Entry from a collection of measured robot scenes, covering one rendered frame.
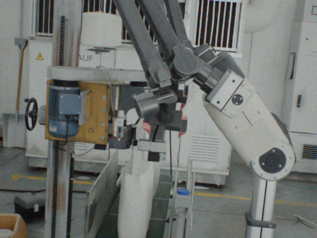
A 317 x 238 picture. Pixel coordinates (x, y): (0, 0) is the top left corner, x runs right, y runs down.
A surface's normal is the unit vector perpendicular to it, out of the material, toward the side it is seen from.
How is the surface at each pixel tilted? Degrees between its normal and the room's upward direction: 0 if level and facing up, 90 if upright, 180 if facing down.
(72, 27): 90
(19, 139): 76
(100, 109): 90
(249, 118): 90
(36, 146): 90
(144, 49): 62
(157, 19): 67
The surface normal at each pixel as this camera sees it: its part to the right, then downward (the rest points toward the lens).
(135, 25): 0.16, -0.22
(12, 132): -0.05, -0.07
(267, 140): 0.26, 0.59
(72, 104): 0.36, 0.19
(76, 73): 0.57, 0.18
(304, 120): -0.07, 0.17
